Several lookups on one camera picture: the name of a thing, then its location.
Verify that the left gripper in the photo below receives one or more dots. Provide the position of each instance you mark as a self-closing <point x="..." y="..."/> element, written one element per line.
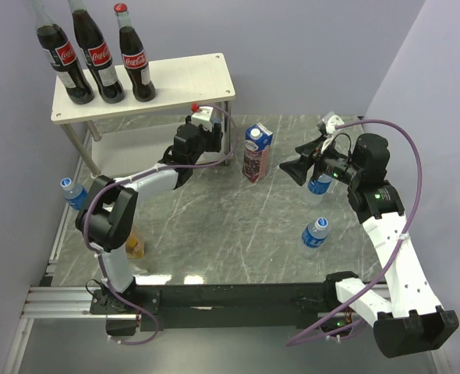
<point x="214" y="138"/>

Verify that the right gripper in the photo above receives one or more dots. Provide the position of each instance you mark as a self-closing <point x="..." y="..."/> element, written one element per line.
<point x="297" y="168"/>

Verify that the water bottle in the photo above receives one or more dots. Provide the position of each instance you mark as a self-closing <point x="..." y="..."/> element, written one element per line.
<point x="315" y="190"/>
<point x="314" y="236"/>
<point x="218" y="120"/>
<point x="74" y="193"/>

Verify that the cola bottle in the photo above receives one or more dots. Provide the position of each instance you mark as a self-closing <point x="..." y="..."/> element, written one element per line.
<point x="96" y="53"/>
<point x="134" y="56"/>
<point x="61" y="55"/>

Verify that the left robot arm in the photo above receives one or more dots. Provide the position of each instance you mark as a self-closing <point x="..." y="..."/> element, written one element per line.
<point x="106" y="218"/>

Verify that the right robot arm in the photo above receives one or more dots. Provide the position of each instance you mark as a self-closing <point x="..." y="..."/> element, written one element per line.
<point x="413" y="320"/>

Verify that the white two-tier shelf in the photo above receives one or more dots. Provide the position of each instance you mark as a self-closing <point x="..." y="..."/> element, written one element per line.
<point x="130" y="136"/>

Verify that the grape juice carton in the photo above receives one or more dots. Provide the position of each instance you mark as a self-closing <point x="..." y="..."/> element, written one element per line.
<point x="258" y="142"/>

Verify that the orange juice carton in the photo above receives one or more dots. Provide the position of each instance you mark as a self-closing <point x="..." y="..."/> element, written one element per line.
<point x="135" y="244"/>

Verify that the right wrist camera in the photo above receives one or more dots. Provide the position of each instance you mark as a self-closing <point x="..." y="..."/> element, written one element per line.
<point x="328" y="126"/>

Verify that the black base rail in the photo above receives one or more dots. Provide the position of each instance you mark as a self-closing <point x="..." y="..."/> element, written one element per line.
<point x="213" y="306"/>

